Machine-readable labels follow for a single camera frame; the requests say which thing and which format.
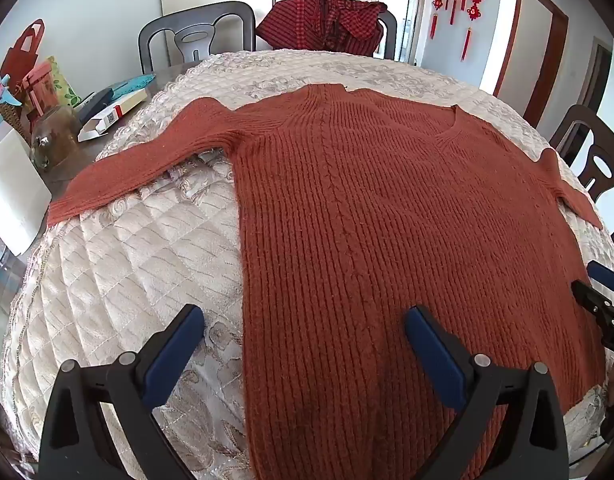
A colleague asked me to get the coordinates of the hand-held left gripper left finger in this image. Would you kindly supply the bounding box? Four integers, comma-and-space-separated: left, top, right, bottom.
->
38, 304, 208, 480

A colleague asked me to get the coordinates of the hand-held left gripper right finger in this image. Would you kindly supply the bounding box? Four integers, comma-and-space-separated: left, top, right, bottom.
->
405, 305, 570, 480

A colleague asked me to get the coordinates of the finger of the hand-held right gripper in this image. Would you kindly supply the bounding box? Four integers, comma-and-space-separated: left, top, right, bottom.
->
587, 261, 614, 295
571, 280, 614, 357

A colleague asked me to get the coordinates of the rust orange knit sweater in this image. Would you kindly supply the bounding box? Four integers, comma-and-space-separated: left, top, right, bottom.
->
47, 84, 604, 480

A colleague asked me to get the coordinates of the beige quilted table cover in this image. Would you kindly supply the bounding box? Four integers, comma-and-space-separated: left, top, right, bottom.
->
2, 49, 614, 480

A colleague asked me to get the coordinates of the dark wooden chair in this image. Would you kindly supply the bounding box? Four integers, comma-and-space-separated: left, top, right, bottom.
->
138, 1, 258, 75
376, 10, 398, 61
548, 105, 614, 206

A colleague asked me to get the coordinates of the white and red box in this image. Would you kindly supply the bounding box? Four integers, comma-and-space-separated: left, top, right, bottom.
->
77, 92, 148, 142

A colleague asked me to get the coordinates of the glass jar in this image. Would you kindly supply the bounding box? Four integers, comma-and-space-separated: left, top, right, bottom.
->
29, 105, 82, 172

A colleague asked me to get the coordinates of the dark blue box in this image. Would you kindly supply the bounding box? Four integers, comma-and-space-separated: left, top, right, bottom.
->
78, 87, 114, 121

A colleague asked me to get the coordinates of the teal lace paper item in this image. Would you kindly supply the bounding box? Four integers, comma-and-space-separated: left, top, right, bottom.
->
104, 74, 158, 104

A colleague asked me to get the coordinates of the green floral gift bag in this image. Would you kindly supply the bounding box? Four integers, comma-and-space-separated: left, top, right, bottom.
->
44, 56, 82, 109

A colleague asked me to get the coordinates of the pink gift bag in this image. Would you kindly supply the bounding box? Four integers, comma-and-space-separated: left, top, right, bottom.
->
21, 62, 62, 117

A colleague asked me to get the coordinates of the red gift bag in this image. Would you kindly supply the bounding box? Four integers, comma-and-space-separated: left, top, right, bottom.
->
0, 19, 46, 92

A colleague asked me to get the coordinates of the red plaid garment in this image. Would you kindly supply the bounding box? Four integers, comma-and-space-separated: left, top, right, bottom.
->
256, 0, 388, 57

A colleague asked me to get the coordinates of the brown wooden door frame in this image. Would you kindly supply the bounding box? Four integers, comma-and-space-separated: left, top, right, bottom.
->
493, 0, 570, 128

